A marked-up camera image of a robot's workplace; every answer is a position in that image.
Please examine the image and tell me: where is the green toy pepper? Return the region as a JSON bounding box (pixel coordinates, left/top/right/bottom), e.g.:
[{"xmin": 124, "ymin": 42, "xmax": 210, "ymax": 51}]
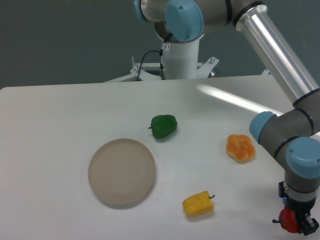
[{"xmin": 148, "ymin": 114, "xmax": 178, "ymax": 139}]

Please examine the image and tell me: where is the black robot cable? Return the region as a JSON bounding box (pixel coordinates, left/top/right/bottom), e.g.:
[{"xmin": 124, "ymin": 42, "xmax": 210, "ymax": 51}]
[{"xmin": 136, "ymin": 31, "xmax": 174, "ymax": 82}]

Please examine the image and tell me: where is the orange toy bread roll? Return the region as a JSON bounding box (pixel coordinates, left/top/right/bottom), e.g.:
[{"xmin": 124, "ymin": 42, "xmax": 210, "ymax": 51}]
[{"xmin": 226, "ymin": 134, "xmax": 256, "ymax": 164}]

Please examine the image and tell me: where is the yellow toy pepper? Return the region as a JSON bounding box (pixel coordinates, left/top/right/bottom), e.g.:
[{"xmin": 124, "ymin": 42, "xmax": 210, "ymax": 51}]
[{"xmin": 182, "ymin": 191, "xmax": 216, "ymax": 217}]

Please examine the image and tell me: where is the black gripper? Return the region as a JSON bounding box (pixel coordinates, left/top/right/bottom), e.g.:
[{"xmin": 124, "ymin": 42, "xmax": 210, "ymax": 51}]
[{"xmin": 278, "ymin": 181, "xmax": 318, "ymax": 236}]

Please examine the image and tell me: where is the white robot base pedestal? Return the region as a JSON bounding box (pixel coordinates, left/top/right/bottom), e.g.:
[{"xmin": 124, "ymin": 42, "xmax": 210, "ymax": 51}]
[{"xmin": 106, "ymin": 38, "xmax": 235, "ymax": 83}]

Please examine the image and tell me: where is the red toy pepper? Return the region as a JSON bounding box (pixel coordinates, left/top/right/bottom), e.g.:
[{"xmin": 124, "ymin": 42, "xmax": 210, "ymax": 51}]
[{"xmin": 272, "ymin": 208, "xmax": 300, "ymax": 233}]

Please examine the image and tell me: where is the beige round plate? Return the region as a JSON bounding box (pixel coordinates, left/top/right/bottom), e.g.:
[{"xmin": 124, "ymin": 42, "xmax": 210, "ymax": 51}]
[{"xmin": 87, "ymin": 138, "xmax": 156, "ymax": 208}]

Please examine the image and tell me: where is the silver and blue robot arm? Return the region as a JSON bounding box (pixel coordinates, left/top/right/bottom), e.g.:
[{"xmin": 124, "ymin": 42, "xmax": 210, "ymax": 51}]
[{"xmin": 133, "ymin": 0, "xmax": 320, "ymax": 235}]

